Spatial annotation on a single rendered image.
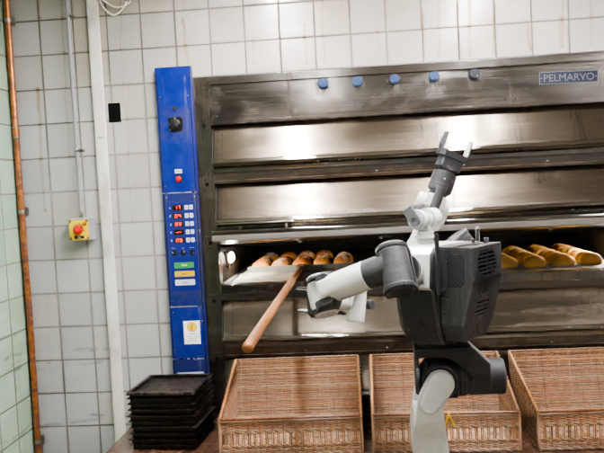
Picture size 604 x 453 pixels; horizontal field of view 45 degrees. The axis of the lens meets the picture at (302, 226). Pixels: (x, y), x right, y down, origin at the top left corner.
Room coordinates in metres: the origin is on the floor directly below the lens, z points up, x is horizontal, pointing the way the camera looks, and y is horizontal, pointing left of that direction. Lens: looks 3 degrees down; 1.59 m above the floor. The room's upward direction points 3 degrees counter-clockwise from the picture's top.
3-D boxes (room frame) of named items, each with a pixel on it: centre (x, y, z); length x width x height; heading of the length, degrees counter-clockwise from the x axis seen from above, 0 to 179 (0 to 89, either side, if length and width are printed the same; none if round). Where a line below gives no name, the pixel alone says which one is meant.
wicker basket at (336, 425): (2.97, 0.07, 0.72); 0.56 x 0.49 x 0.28; 86
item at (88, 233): (3.27, 0.98, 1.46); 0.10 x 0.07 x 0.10; 85
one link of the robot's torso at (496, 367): (2.31, -0.48, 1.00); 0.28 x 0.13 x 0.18; 85
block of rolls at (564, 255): (3.59, -1.13, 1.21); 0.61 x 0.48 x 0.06; 175
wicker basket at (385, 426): (2.92, -0.52, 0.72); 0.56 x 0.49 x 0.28; 85
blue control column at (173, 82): (4.20, 0.45, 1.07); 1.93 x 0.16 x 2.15; 175
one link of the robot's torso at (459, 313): (2.30, -0.44, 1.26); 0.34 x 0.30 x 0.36; 140
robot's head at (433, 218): (2.34, -0.39, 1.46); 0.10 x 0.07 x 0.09; 140
